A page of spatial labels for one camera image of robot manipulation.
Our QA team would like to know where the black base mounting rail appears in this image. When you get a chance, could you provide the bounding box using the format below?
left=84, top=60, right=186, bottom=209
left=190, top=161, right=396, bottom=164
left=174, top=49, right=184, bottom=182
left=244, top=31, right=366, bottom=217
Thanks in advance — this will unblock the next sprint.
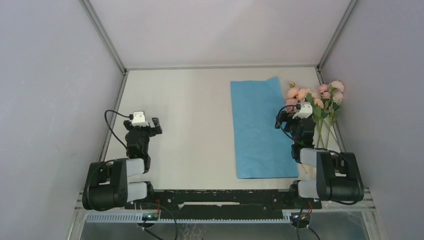
left=124, top=189, right=322, bottom=219

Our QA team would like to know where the white cable duct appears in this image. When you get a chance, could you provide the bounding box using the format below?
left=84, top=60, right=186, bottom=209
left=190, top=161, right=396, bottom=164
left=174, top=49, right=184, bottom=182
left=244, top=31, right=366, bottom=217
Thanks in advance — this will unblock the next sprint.
left=85, top=212, right=292, bottom=224

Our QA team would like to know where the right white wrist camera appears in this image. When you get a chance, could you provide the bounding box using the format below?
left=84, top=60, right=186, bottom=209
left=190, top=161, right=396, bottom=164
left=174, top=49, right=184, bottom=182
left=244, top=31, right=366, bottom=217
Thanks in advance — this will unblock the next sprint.
left=292, top=101, right=314, bottom=119

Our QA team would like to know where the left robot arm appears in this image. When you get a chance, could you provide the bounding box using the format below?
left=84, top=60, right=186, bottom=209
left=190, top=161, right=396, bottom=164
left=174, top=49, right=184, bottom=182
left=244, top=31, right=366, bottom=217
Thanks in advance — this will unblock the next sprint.
left=82, top=117, right=163, bottom=212

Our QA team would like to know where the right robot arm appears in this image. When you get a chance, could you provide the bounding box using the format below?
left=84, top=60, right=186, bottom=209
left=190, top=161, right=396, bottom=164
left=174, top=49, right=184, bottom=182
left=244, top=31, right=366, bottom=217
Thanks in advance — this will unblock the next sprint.
left=275, top=109, right=365, bottom=208

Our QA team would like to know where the pale pink fake flower stem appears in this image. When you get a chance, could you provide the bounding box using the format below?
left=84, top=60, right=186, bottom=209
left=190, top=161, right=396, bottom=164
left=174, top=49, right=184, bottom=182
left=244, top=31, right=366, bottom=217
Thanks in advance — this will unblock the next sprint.
left=320, top=80, right=345, bottom=147

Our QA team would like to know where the cream ribbon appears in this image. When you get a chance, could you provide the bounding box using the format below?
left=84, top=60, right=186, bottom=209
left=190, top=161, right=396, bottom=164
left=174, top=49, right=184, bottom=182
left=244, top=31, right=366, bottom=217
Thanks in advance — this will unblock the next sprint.
left=298, top=164, right=314, bottom=177

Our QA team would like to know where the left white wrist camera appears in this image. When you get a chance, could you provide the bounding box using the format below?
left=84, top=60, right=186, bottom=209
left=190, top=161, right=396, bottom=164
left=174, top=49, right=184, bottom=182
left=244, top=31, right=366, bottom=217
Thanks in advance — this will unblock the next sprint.
left=131, top=111, right=149, bottom=127

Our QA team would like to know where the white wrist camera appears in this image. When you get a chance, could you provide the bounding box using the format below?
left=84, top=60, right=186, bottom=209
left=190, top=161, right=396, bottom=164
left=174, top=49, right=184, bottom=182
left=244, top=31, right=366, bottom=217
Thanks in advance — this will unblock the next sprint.
left=292, top=101, right=314, bottom=119
left=131, top=111, right=149, bottom=127

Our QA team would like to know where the blue wrapping paper sheet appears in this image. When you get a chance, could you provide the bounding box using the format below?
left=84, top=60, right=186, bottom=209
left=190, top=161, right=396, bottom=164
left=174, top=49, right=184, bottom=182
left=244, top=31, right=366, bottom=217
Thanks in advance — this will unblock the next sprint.
left=230, top=77, right=299, bottom=179

